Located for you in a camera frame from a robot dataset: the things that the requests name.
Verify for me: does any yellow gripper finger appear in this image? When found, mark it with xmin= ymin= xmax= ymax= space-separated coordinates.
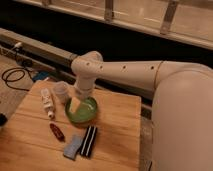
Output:
xmin=69 ymin=97 xmax=81 ymax=113

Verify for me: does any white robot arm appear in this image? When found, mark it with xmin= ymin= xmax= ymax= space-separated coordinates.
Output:
xmin=71 ymin=51 xmax=213 ymax=171

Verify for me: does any green ceramic bowl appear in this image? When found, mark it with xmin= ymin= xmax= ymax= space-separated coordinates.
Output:
xmin=65 ymin=97 xmax=98 ymax=124

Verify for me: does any clear plastic cup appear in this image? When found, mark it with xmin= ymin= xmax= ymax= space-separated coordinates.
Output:
xmin=53 ymin=81 xmax=71 ymax=104

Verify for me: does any white tube bottle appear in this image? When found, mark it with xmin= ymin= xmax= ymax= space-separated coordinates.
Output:
xmin=41 ymin=88 xmax=55 ymax=119

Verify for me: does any blue object behind table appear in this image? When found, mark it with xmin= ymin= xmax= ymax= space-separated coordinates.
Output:
xmin=32 ymin=71 xmax=49 ymax=82

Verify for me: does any black white striped cloth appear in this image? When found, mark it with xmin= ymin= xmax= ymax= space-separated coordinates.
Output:
xmin=80 ymin=126 xmax=97 ymax=157

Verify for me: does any blue sponge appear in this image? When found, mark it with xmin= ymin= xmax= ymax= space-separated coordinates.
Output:
xmin=63 ymin=135 xmax=83 ymax=160

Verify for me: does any black object at left edge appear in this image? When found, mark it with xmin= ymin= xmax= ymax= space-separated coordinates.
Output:
xmin=0 ymin=113 xmax=8 ymax=127

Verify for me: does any black coiled cable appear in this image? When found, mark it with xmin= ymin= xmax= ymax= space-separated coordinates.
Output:
xmin=1 ymin=59 xmax=36 ymax=92

